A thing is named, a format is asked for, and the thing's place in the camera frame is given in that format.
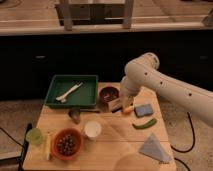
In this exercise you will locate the purple bowl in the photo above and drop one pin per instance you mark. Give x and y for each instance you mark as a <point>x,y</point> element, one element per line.
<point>108,94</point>

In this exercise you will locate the white cup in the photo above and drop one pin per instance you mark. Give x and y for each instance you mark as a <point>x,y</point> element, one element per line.
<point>92,129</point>

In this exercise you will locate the green plastic cup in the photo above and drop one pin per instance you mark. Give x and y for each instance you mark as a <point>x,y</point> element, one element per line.
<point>34,136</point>

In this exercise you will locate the small orange fruit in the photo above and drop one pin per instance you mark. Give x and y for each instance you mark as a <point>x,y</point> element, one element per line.
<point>127,110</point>

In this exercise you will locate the green plastic tray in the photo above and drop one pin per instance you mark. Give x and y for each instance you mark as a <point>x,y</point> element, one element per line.
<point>84,97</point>

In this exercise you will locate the wooden block eraser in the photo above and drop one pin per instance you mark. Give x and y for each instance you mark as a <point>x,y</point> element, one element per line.
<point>114,105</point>

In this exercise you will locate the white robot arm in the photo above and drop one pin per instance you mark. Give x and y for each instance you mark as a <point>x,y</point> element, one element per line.
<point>143,71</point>

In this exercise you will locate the blue sponge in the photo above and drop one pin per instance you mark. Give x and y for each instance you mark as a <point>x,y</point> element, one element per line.
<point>143,110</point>

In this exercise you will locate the white plastic fork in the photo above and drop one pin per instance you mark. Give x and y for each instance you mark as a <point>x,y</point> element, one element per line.
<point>63,97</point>

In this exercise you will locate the wooden stool frame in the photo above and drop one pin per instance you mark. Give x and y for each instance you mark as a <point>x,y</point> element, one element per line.
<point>71,13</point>

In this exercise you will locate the grey folded cloth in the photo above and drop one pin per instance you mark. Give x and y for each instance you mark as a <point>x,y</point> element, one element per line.
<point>152,148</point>

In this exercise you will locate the yellow banana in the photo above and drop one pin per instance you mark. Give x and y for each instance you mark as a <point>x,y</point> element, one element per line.
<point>47,151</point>

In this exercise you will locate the green chili pepper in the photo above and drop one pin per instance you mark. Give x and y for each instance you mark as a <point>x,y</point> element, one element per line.
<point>148,124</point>

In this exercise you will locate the orange bowl with beads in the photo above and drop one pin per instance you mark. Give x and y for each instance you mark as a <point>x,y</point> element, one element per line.
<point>67,144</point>

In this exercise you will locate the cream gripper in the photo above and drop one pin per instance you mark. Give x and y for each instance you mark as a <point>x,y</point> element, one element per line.
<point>127,102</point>

